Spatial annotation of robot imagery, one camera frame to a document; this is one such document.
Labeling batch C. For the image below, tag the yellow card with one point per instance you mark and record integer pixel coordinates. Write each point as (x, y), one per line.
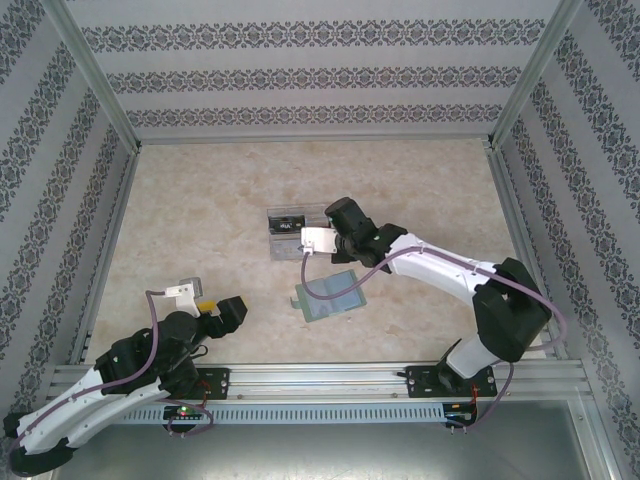
(206, 305)

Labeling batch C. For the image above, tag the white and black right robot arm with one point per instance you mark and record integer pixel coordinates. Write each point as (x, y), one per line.
(440, 270)

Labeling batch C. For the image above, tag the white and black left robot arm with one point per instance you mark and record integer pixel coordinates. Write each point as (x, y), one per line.
(80, 415)

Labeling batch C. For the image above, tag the black credit card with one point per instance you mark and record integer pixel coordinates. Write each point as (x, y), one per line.
(287, 226)

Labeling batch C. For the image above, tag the clear plastic organizer box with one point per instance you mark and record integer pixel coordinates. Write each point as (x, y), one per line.
(315, 215)

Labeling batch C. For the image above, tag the controller board with green light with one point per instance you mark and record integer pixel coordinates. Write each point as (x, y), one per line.
(185, 412)

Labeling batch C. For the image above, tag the grey metal sheet panel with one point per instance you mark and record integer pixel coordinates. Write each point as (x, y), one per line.
(320, 455)

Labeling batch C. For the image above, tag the small controller board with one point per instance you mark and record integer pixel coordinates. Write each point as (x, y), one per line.
(457, 414)

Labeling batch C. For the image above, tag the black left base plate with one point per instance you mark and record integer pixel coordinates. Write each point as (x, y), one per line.
(217, 385)

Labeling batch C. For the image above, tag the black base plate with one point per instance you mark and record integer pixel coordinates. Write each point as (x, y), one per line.
(417, 382)
(217, 385)

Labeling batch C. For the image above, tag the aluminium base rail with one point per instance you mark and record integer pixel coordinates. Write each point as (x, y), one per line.
(320, 380)

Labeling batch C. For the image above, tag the aluminium table side rail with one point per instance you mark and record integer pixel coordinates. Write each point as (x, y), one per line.
(505, 190)

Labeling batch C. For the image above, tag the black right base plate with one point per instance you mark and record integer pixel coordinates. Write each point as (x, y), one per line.
(417, 382)

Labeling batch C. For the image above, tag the aluminium frame post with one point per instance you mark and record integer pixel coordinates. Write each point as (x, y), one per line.
(95, 75)
(537, 75)

